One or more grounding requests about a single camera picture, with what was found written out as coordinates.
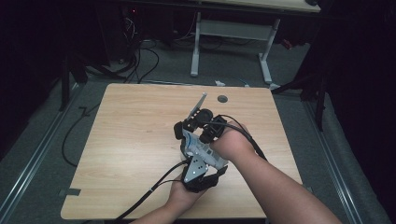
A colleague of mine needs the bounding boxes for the black floor cable bundle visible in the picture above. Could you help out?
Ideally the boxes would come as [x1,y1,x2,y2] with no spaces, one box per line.
[85,38,161,85]

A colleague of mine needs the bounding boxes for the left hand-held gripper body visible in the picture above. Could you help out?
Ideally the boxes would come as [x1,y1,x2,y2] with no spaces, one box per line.
[180,155,220,194]

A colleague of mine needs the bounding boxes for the metal floor rail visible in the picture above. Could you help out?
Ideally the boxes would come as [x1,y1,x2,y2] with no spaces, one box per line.
[0,83,84,224]
[302,100,364,224]

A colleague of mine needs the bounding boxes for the black metal stand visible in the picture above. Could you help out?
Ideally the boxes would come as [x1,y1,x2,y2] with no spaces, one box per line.
[58,54,90,113]
[270,69,329,133]

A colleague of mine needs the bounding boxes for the thin black floor cable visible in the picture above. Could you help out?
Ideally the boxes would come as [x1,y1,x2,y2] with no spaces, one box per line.
[61,102,103,168]

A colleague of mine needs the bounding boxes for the right hand-held gripper black cable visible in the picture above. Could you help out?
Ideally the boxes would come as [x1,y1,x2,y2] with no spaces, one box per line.
[205,114,269,162]

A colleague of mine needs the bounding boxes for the white metal frame desk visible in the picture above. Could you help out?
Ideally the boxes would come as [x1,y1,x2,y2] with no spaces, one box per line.
[190,0,322,91]

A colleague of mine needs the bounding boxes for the person's left hand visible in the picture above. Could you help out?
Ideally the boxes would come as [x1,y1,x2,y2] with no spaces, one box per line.
[167,175,207,210]

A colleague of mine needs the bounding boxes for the hand-held gripper black cable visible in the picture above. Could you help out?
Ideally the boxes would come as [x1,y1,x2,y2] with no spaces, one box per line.
[112,158,191,224]
[205,114,269,162]

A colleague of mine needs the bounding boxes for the left hand-held gripper black cable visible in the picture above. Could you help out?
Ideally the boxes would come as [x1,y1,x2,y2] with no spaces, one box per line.
[112,158,191,224]

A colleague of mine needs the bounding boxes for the glass jar with black lid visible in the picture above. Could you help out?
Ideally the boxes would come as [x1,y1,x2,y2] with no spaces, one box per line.
[173,120,200,163]

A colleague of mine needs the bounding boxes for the white and blue pouch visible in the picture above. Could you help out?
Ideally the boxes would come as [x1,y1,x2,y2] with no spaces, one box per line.
[180,128,231,171]

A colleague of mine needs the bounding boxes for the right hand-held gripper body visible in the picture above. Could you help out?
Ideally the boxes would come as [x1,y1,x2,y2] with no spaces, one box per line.
[181,91,229,135]

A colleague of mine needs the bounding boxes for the person's right hand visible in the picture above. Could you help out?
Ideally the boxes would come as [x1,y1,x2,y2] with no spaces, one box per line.
[210,121,254,163]

